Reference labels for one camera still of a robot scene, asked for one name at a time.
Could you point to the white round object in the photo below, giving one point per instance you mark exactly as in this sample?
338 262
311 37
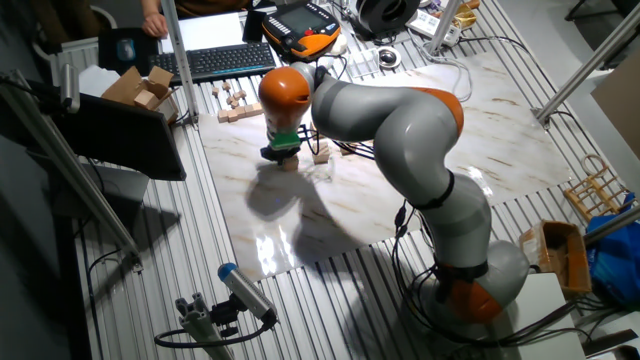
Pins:
340 45

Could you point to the person right forearm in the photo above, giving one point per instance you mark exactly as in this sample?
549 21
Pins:
150 6

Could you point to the white plastic container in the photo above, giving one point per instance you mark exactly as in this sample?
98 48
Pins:
95 80

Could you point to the black mouse pad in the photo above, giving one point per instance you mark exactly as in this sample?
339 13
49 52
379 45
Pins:
110 57

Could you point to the small cardboard box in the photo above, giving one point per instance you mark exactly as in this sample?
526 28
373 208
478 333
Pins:
140 90

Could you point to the black camera clamp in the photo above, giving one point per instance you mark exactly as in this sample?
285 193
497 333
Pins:
225 315

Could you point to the marble pattern mat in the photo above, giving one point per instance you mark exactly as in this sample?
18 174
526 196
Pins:
500 130

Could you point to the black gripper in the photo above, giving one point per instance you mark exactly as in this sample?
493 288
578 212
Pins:
282 152

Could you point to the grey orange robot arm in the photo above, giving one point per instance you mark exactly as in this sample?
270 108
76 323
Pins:
400 130

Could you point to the wooden rack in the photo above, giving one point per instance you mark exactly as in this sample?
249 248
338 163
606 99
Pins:
595 195

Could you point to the grey computer mouse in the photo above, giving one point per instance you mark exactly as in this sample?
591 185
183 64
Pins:
126 49

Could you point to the white power strip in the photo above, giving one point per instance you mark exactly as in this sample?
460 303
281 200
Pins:
425 22

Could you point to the short aluminium profile stub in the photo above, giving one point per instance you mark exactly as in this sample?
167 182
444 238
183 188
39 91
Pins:
197 322

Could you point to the black keyboard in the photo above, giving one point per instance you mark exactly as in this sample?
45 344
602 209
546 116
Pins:
225 62

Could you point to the white ribbed tray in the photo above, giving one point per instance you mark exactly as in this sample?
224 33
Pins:
75 57

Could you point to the clear plastic box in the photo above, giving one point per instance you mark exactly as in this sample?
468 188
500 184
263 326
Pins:
362 62

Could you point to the aluminium frame post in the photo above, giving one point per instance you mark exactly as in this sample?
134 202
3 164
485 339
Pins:
175 50
445 25

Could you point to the person right hand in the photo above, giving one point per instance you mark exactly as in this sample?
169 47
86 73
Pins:
155 25

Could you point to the person torso brown shirt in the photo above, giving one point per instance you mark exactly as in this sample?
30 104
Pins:
210 6

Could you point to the blue bag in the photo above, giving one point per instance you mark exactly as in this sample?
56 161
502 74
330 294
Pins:
617 260

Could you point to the cardboard box with orange tape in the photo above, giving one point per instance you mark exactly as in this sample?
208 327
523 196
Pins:
560 255

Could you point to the black monitor panel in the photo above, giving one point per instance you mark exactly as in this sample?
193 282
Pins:
125 140

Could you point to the small wooden cube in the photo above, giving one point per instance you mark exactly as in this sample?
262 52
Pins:
249 110
232 115
223 116
256 108
240 112

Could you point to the grey camera on beam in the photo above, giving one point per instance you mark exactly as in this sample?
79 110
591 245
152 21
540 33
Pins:
70 87

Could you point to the round silver puck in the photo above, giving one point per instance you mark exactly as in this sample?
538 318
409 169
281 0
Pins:
388 56

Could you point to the black phone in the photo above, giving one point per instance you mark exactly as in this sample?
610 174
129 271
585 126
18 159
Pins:
254 25

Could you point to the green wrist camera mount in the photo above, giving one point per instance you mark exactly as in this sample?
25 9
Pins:
286 140

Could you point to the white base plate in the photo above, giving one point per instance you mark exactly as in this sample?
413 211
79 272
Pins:
550 300

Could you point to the grey camera with blue end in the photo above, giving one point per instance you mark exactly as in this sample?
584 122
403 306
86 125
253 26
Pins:
247 292

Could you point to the gold packet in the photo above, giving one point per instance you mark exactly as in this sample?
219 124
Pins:
466 17

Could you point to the black round spool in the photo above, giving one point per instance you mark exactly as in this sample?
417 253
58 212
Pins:
387 15

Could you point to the black orange teach pendant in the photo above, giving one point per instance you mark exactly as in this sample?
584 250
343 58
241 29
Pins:
300 25

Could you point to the aluminium frame beam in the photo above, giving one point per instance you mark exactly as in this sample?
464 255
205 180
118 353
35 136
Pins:
615 222
65 165
590 65

